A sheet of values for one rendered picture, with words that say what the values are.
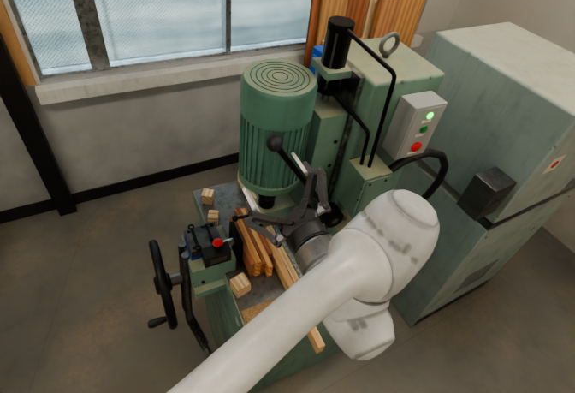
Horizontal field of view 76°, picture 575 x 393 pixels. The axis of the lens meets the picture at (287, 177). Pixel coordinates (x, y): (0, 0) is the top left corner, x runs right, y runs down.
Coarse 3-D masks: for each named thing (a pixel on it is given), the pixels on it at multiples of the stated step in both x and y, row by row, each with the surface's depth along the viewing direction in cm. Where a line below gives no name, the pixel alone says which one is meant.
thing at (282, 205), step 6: (276, 198) 115; (282, 198) 115; (288, 198) 115; (276, 204) 113; (282, 204) 113; (288, 204) 114; (294, 204) 114; (246, 210) 116; (264, 210) 111; (270, 210) 111; (276, 210) 112; (282, 210) 113; (288, 210) 114; (276, 216) 113; (282, 216) 115; (258, 222) 111
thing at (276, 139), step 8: (272, 136) 75; (272, 144) 74; (280, 144) 75; (280, 152) 78; (288, 160) 81; (296, 168) 84; (304, 176) 88; (304, 184) 89; (336, 208) 104; (320, 216) 105; (328, 216) 103; (336, 216) 103; (344, 216) 110; (328, 224) 104; (336, 224) 106
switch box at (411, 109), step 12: (408, 96) 88; (420, 96) 88; (432, 96) 89; (396, 108) 90; (408, 108) 86; (420, 108) 85; (432, 108) 86; (444, 108) 88; (396, 120) 91; (408, 120) 87; (420, 120) 87; (432, 120) 90; (396, 132) 92; (408, 132) 89; (432, 132) 93; (384, 144) 97; (396, 144) 93; (408, 144) 92; (396, 156) 94; (408, 156) 96
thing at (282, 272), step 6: (276, 252) 116; (276, 258) 114; (276, 264) 113; (282, 264) 113; (276, 270) 115; (282, 270) 112; (282, 276) 111; (288, 276) 110; (282, 282) 112; (288, 282) 109; (312, 330) 99; (312, 336) 99; (318, 336) 98; (312, 342) 100; (318, 342) 97; (318, 348) 97
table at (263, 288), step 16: (224, 192) 137; (240, 192) 138; (208, 208) 131; (224, 208) 131; (240, 208) 132; (224, 224) 126; (240, 272) 114; (272, 272) 115; (208, 288) 112; (224, 288) 115; (256, 288) 111; (272, 288) 111; (240, 304) 106; (256, 304) 107; (240, 320) 104
